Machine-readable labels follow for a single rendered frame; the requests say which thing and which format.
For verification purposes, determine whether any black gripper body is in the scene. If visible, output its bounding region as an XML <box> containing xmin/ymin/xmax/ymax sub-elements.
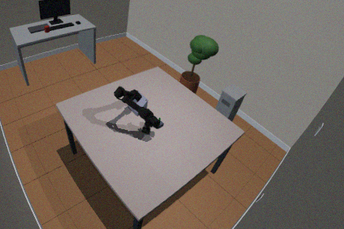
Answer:
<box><xmin>142</xmin><ymin>121</ymin><xmax>151</xmax><ymax>134</ymax></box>

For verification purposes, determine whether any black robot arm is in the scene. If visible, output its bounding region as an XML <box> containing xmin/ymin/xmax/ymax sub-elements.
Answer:
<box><xmin>114</xmin><ymin>86</ymin><xmax>160</xmax><ymax>129</ymax></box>

